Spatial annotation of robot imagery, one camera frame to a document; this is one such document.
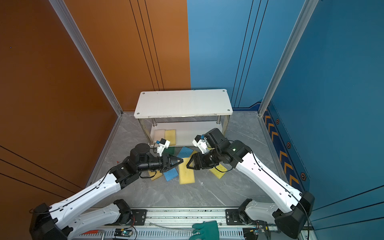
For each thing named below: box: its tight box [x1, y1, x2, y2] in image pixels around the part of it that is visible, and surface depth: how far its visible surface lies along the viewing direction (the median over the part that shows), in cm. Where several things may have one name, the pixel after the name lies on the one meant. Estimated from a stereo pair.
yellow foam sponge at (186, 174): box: [178, 157, 195, 185], surface depth 67 cm
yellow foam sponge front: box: [164, 129, 177, 146], surface depth 99 cm
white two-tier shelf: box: [134, 89, 233, 146], surface depth 81 cm
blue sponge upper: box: [177, 147, 194, 158], surface depth 98 cm
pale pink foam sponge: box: [154, 129, 165, 142], surface depth 99 cm
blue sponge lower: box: [163, 167, 179, 182], surface depth 88 cm
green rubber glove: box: [189, 220, 220, 240], surface depth 71 cm
